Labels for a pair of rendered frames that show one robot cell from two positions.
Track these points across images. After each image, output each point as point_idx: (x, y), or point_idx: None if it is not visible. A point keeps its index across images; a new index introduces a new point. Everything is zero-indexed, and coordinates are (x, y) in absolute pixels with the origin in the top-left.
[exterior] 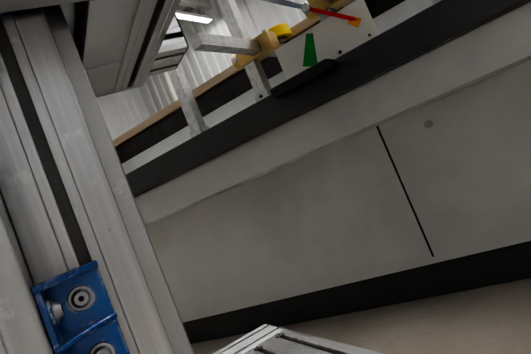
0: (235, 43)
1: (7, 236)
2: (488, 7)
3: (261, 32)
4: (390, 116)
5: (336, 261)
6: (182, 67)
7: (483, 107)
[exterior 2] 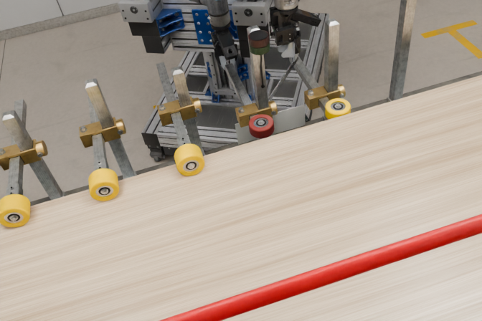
0: (301, 77)
1: (203, 56)
2: None
3: (312, 90)
4: None
5: None
6: (399, 58)
7: None
